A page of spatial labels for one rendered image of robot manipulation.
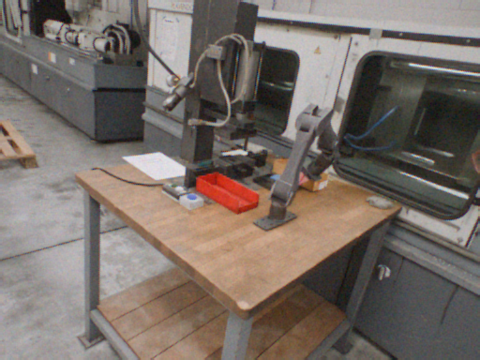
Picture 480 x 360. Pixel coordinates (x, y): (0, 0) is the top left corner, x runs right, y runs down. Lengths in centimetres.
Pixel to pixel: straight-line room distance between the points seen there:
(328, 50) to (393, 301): 137
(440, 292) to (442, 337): 22
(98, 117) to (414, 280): 377
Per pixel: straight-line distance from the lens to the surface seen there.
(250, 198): 144
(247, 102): 155
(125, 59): 465
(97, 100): 457
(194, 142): 176
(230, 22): 158
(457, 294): 196
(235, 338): 107
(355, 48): 195
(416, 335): 213
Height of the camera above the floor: 153
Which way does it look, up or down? 22 degrees down
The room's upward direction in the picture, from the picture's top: 9 degrees clockwise
